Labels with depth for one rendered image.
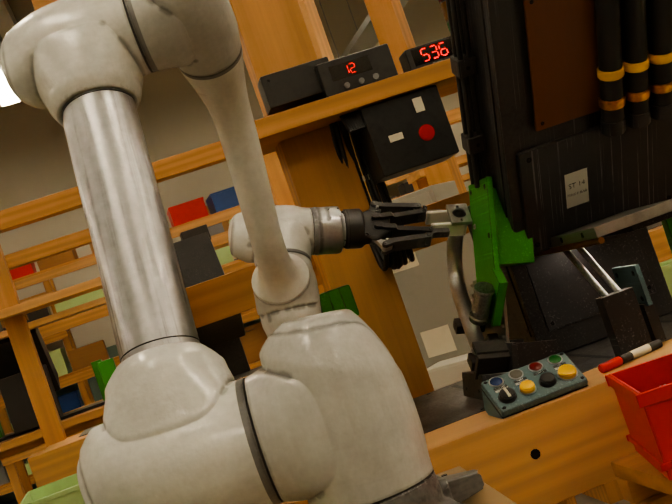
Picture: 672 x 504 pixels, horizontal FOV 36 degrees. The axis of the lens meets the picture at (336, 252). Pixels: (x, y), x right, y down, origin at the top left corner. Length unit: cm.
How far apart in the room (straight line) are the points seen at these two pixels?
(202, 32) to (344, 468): 64
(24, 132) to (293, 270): 1047
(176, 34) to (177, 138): 1057
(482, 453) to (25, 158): 1069
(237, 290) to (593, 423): 89
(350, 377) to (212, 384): 16
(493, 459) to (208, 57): 74
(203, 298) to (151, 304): 97
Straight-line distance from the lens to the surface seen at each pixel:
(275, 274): 171
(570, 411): 165
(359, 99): 210
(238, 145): 164
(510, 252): 188
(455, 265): 201
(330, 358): 115
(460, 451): 160
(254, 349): 882
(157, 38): 145
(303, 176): 218
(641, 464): 154
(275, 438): 116
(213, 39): 148
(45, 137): 1208
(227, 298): 223
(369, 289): 218
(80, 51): 143
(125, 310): 127
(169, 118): 1206
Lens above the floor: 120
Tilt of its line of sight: 1 degrees up
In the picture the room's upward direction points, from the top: 19 degrees counter-clockwise
